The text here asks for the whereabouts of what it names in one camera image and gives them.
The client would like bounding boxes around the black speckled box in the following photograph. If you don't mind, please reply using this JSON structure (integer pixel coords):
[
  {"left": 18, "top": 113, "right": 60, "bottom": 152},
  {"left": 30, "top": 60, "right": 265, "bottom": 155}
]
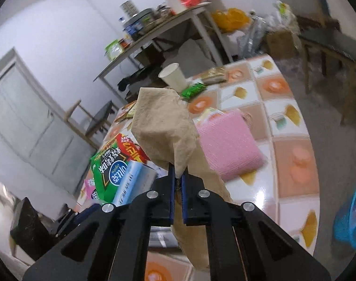
[{"left": 10, "top": 197, "right": 54, "bottom": 261}]

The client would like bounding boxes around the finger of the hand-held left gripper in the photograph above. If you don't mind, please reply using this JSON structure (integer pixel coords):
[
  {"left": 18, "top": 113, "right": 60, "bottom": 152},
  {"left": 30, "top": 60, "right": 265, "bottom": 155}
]
[{"left": 53, "top": 203, "right": 104, "bottom": 237}]

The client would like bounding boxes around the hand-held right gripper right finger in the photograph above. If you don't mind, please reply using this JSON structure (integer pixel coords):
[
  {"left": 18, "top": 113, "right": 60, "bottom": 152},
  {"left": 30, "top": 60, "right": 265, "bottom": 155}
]
[{"left": 181, "top": 170, "right": 332, "bottom": 281}]

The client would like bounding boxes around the clear plastic bag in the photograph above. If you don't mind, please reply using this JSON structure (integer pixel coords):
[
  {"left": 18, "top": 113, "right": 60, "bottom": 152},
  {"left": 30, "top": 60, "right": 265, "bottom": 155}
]
[{"left": 238, "top": 15, "right": 272, "bottom": 59}]

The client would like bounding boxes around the pink sponge cloth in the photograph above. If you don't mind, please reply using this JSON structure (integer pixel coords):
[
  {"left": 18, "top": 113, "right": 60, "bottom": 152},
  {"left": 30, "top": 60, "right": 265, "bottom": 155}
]
[{"left": 197, "top": 109, "right": 268, "bottom": 182}]

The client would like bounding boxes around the white mattress with blue edge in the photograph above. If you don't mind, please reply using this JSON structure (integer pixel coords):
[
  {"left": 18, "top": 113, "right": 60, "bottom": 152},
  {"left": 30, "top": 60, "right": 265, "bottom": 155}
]
[{"left": 323, "top": 0, "right": 356, "bottom": 36}]

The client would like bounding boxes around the ginkgo print tablecloth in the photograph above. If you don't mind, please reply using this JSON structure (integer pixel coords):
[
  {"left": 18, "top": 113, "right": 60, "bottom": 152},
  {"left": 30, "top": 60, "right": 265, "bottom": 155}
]
[{"left": 75, "top": 53, "right": 320, "bottom": 281}]

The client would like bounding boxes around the white pitcher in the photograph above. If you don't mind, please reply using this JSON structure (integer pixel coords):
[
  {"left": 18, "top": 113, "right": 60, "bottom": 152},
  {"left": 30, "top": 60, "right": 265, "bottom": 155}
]
[{"left": 163, "top": 0, "right": 186, "bottom": 15}]

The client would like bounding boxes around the light green snack bag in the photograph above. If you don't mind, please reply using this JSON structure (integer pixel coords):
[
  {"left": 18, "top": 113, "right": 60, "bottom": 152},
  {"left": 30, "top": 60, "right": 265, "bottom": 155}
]
[{"left": 105, "top": 39, "right": 126, "bottom": 62}]

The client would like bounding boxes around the green chip bag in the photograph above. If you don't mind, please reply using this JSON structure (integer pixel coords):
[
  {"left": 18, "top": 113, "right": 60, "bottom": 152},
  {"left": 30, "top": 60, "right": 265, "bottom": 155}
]
[{"left": 90, "top": 133, "right": 151, "bottom": 204}]

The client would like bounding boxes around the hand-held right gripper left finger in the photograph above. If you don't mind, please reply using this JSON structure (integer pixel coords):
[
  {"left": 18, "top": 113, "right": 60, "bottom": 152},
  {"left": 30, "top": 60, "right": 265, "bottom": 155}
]
[{"left": 22, "top": 164, "right": 176, "bottom": 281}]

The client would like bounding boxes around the grey panelled door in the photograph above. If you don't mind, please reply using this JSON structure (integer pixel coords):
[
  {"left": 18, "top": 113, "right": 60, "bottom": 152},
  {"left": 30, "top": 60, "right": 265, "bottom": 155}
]
[{"left": 0, "top": 48, "right": 93, "bottom": 195}]

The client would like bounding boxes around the small green packet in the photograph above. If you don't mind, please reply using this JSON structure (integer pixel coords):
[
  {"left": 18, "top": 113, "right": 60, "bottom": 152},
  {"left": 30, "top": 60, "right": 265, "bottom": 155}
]
[{"left": 180, "top": 82, "right": 207, "bottom": 98}]

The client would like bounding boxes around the wooden chair with dark seat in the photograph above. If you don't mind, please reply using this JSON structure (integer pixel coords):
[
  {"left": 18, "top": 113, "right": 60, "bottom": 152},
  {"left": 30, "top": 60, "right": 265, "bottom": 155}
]
[
  {"left": 65, "top": 100, "right": 120, "bottom": 147},
  {"left": 298, "top": 15, "right": 356, "bottom": 126}
]

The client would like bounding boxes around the yellow plastic bag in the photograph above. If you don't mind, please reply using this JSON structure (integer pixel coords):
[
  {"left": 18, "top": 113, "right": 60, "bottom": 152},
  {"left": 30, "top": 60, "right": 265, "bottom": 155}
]
[{"left": 211, "top": 8, "right": 252, "bottom": 33}]

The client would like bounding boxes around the black bag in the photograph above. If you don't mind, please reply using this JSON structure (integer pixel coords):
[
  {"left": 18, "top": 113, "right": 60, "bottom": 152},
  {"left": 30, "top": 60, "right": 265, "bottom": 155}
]
[{"left": 117, "top": 67, "right": 164, "bottom": 92}]

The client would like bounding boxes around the white paper cup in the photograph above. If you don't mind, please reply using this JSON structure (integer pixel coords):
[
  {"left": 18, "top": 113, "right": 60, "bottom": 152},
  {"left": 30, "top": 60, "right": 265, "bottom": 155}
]
[{"left": 158, "top": 63, "right": 188, "bottom": 92}]

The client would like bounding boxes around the yellow snack packet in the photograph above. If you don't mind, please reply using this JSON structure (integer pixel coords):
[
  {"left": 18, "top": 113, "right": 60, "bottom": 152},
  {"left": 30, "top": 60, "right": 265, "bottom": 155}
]
[{"left": 116, "top": 102, "right": 137, "bottom": 120}]

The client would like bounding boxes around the blue plastic basket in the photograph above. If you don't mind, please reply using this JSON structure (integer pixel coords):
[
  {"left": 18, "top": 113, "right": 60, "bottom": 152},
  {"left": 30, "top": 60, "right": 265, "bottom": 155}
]
[{"left": 333, "top": 177, "right": 356, "bottom": 251}]

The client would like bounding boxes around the gold snack packet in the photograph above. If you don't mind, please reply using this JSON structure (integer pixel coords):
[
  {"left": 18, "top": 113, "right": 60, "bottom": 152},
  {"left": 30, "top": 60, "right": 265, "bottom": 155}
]
[{"left": 200, "top": 67, "right": 228, "bottom": 84}]

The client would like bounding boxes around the white folding table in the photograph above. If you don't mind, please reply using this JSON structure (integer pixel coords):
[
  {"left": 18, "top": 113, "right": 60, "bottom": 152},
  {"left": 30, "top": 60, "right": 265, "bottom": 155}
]
[{"left": 93, "top": 1, "right": 234, "bottom": 100}]

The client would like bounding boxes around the silver cardboard box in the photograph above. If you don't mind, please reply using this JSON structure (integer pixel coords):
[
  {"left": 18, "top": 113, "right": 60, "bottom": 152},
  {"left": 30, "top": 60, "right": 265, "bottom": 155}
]
[{"left": 112, "top": 160, "right": 159, "bottom": 208}]

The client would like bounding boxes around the purple snack bag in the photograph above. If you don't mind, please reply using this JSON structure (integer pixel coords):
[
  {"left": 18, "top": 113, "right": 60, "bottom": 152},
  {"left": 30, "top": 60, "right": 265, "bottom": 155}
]
[{"left": 84, "top": 178, "right": 98, "bottom": 201}]

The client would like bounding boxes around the brown cardboard box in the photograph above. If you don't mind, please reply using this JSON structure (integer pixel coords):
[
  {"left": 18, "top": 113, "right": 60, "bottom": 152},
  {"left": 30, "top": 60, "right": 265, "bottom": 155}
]
[{"left": 264, "top": 29, "right": 298, "bottom": 60}]

